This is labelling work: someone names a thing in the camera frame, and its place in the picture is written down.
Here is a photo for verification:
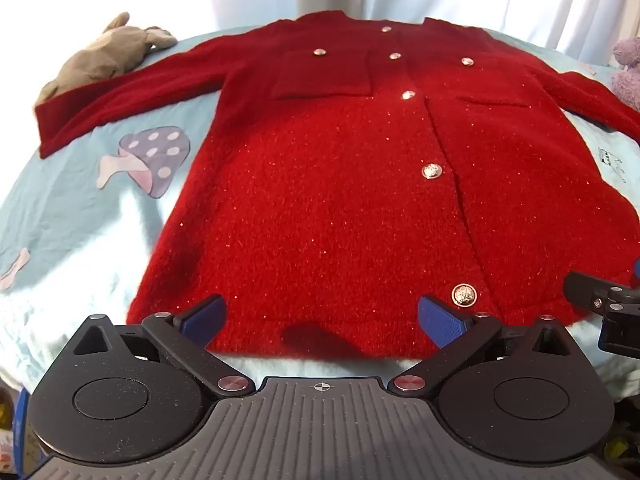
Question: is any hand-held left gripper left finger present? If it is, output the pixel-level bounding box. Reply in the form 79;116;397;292
72;294;251;395

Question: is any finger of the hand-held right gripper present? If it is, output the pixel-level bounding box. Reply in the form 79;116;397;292
599;305;640;360
564;271;640;313

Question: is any light blue mushroom print bedsheet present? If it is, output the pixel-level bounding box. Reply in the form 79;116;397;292
0;22;640;411

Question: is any red knitted cardigan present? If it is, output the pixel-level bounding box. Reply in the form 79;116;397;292
34;14;640;361

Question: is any purple plush toy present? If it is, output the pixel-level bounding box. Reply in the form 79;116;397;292
611;36;640;108

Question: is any grey plush toy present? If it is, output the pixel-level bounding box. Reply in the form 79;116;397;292
37;11;178;106

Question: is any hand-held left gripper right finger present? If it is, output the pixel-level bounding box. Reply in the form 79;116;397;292
392;295;572;395

